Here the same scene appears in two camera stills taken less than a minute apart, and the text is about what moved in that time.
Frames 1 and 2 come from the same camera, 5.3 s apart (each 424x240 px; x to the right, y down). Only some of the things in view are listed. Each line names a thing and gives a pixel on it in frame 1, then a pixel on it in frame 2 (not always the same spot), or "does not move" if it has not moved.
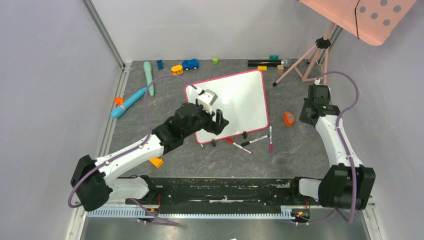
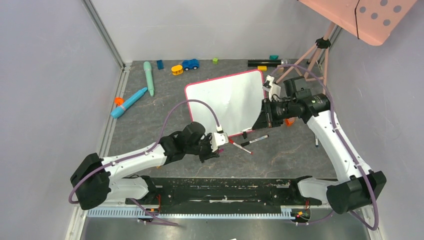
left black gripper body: [213, 126] to [205, 150]
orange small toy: [118, 101] does not move
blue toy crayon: [117, 111] does not move
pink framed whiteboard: [241, 98] does not move
